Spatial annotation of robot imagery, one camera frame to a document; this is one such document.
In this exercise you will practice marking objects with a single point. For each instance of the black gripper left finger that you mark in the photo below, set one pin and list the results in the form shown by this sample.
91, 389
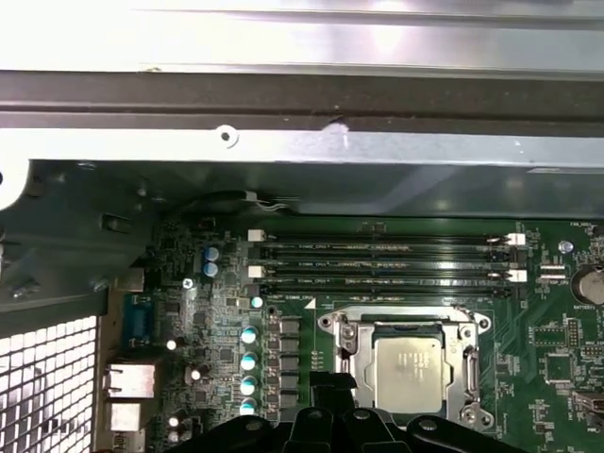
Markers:
311, 434

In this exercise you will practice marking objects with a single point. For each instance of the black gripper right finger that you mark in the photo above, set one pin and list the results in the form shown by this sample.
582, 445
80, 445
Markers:
363, 434

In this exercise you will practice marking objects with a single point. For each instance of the thin metal locking lever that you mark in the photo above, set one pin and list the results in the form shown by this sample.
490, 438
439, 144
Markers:
472, 373
350, 373

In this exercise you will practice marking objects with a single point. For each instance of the metal socket cover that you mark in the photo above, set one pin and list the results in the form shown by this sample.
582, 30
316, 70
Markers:
361, 368

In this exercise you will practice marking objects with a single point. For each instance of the silver CPU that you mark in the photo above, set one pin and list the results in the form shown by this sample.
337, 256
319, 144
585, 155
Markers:
410, 373

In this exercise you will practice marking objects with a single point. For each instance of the RAM slot with black clips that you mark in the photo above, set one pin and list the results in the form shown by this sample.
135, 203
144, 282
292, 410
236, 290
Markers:
377, 258
377, 292

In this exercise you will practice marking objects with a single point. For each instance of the CPU socket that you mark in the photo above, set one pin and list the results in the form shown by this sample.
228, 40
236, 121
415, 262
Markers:
479, 325

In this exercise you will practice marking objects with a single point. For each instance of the teal-topped capacitor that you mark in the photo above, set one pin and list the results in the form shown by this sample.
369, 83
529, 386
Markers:
249, 336
247, 406
247, 386
249, 362

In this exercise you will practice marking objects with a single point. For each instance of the large silver port block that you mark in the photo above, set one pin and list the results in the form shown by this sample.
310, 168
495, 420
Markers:
134, 380

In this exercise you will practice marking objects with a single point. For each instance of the small silver port block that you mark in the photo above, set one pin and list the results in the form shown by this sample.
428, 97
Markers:
126, 417

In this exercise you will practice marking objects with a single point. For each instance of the green motherboard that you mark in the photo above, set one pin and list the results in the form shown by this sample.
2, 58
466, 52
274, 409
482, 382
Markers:
519, 330

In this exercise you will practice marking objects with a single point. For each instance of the blue capacitor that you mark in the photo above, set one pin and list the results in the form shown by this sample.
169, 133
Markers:
211, 270
211, 253

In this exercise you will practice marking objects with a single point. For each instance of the blue video port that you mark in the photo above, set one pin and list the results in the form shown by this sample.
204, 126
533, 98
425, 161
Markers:
139, 325

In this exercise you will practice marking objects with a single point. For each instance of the perforated metal case grille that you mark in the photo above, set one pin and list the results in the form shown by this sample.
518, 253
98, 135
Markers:
47, 377

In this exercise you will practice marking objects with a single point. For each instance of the black PC case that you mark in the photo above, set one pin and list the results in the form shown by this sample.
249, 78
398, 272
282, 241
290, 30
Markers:
377, 146

